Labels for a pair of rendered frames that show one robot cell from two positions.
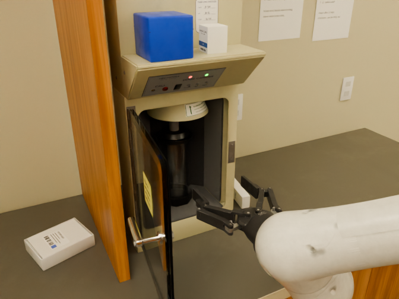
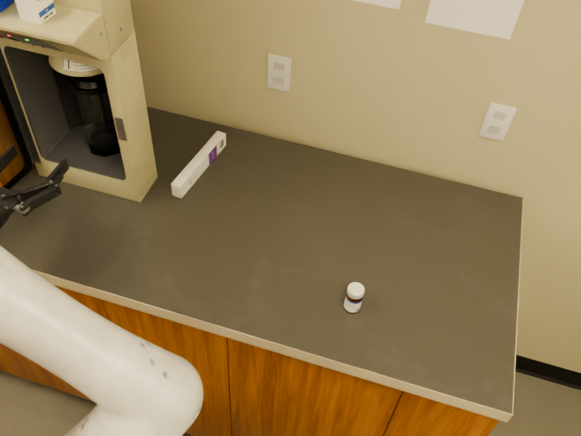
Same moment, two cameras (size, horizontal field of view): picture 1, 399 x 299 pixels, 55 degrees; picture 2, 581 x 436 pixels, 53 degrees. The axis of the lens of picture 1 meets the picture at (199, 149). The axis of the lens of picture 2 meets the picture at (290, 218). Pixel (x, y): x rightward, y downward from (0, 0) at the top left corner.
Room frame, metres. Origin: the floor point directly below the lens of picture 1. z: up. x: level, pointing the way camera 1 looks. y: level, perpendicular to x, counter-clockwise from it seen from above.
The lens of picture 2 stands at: (0.45, -1.14, 2.15)
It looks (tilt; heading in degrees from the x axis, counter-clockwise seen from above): 48 degrees down; 40
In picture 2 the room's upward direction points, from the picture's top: 5 degrees clockwise
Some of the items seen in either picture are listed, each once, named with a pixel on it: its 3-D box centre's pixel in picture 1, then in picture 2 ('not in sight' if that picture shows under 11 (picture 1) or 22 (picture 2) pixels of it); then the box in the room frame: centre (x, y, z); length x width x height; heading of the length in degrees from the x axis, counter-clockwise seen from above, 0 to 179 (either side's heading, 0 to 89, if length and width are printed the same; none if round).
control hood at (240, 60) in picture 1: (195, 74); (25, 33); (0.90, 0.01, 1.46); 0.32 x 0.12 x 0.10; 117
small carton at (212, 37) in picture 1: (212, 38); (34, 2); (0.92, -0.03, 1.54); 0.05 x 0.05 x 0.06; 23
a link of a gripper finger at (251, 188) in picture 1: (249, 186); (58, 173); (0.82, -0.12, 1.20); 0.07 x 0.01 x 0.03; 27
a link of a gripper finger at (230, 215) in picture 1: (225, 215); not in sight; (0.70, -0.06, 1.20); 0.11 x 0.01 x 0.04; 68
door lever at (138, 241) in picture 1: (143, 230); not in sight; (0.64, 0.12, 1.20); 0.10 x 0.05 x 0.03; 20
